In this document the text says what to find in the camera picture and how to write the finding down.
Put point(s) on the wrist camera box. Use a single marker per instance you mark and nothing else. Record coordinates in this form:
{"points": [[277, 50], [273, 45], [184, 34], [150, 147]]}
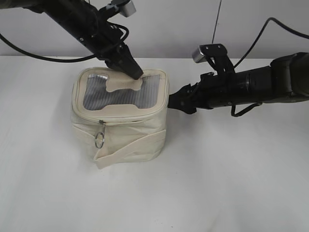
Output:
{"points": [[124, 7], [205, 52]]}

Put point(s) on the cream fabric zipper bag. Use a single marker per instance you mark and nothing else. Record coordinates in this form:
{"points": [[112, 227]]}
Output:
{"points": [[135, 113]]}

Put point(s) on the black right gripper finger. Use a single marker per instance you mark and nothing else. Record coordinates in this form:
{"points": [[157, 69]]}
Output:
{"points": [[180, 100]]}

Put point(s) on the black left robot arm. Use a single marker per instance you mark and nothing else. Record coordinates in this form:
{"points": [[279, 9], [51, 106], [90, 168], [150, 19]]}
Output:
{"points": [[50, 7]]}

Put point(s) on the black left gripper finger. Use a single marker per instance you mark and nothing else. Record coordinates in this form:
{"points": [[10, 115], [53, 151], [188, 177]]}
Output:
{"points": [[121, 59]]}

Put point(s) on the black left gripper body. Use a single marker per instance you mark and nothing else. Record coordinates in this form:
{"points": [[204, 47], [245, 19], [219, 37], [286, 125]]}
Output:
{"points": [[92, 29]]}

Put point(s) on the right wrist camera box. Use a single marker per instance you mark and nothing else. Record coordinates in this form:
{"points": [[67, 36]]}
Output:
{"points": [[205, 52]]}

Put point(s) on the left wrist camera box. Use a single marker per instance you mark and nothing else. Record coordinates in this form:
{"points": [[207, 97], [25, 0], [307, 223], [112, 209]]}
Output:
{"points": [[124, 7]]}

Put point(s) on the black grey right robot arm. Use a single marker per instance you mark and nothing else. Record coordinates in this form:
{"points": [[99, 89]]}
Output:
{"points": [[285, 80]]}

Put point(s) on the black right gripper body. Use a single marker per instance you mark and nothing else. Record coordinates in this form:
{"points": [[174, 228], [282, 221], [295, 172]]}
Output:
{"points": [[212, 91]]}

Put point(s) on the silver ring zipper pull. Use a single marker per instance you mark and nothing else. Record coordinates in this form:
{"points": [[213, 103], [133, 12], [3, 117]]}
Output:
{"points": [[100, 135]]}

